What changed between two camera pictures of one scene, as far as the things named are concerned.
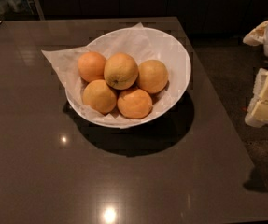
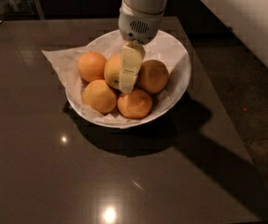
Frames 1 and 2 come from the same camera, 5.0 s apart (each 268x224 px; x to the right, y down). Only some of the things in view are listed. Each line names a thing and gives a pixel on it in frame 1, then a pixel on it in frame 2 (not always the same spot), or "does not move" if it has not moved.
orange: (152, 76) does not move
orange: (100, 95) does not move
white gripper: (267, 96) -> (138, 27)
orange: (120, 71) does not move
